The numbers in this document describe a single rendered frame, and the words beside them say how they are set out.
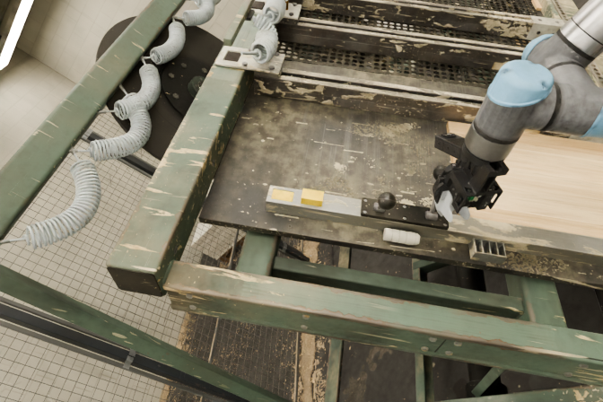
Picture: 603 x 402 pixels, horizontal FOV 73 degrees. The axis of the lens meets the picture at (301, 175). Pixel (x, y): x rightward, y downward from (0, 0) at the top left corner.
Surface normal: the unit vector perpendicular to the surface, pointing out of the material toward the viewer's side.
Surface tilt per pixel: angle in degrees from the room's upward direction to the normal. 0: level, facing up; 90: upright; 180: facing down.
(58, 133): 90
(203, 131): 54
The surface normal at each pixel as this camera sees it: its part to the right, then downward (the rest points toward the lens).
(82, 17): -0.04, 0.63
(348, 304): 0.06, -0.66
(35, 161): 0.63, -0.44
